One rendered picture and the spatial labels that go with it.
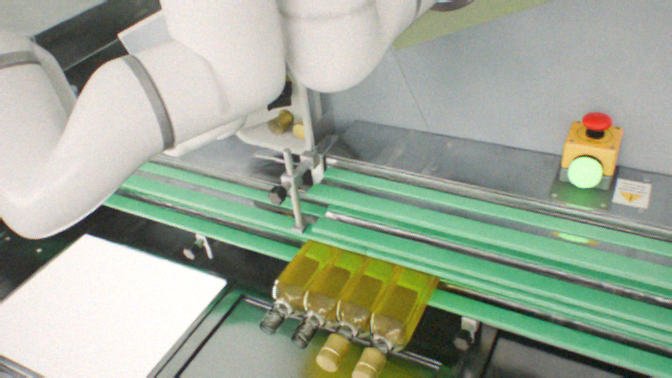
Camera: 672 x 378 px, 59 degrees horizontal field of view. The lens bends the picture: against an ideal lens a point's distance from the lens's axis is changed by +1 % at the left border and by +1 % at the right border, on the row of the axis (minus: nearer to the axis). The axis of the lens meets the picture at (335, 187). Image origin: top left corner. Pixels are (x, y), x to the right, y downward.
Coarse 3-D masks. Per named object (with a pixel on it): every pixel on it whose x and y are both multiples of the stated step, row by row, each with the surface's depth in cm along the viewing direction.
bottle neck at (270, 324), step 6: (276, 306) 94; (282, 306) 94; (288, 306) 95; (270, 312) 93; (276, 312) 93; (282, 312) 93; (288, 312) 95; (264, 318) 92; (270, 318) 92; (276, 318) 92; (282, 318) 93; (264, 324) 93; (270, 324) 91; (276, 324) 92; (264, 330) 93; (270, 330) 93; (276, 330) 92
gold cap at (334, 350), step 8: (336, 336) 88; (328, 344) 87; (336, 344) 87; (344, 344) 87; (320, 352) 86; (328, 352) 85; (336, 352) 86; (344, 352) 87; (320, 360) 86; (328, 360) 85; (336, 360) 85; (328, 368) 86; (336, 368) 85
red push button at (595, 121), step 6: (588, 114) 85; (594, 114) 85; (600, 114) 85; (606, 114) 85; (582, 120) 85; (588, 120) 84; (594, 120) 84; (600, 120) 84; (606, 120) 84; (612, 120) 84; (588, 126) 84; (594, 126) 84; (600, 126) 83; (606, 126) 83; (594, 132) 85; (600, 132) 85
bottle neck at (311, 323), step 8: (304, 320) 92; (312, 320) 91; (320, 320) 92; (304, 328) 90; (312, 328) 91; (296, 336) 89; (304, 336) 89; (312, 336) 91; (296, 344) 91; (304, 344) 90
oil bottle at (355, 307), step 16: (368, 256) 99; (368, 272) 96; (384, 272) 95; (352, 288) 93; (368, 288) 93; (384, 288) 93; (352, 304) 91; (368, 304) 90; (352, 320) 89; (368, 320) 90
